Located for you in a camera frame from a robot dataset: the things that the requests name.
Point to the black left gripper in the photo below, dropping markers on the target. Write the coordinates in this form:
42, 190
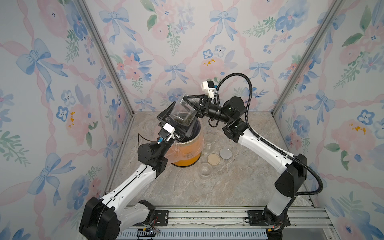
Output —
180, 136

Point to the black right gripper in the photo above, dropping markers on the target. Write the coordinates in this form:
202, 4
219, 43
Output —
207, 108

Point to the beige jar lid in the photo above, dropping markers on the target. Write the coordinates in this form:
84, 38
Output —
213, 159

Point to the grey metal jar lid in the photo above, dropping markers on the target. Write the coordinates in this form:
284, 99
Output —
225, 154

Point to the translucent plastic jar lid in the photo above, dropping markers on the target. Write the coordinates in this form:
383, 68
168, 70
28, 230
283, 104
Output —
242, 160

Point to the glass jar with tea leaves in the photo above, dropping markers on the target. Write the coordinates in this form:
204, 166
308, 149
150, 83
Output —
209, 140

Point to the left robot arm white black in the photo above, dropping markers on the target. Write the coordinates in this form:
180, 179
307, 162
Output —
104, 218

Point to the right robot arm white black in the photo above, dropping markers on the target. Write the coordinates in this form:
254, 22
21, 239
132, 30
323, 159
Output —
291, 168

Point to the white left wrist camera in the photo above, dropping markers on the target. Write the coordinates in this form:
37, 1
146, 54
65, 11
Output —
166, 133

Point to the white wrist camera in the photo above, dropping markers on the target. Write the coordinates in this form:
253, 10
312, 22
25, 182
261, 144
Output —
166, 133
209, 88

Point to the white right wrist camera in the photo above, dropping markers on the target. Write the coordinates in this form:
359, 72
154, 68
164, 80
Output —
209, 88

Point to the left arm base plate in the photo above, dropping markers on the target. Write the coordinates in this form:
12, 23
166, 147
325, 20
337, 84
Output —
159, 218

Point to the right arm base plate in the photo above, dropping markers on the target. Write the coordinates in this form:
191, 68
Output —
260, 218

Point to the left aluminium corner post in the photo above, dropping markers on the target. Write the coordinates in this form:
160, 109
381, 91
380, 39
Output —
95, 34

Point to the aluminium corner post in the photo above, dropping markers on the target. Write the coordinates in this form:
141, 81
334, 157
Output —
320, 32
95, 34

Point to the aluminium frame rail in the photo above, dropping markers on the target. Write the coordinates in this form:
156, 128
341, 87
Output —
228, 223

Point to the right aluminium corner post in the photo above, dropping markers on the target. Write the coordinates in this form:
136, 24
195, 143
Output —
320, 32

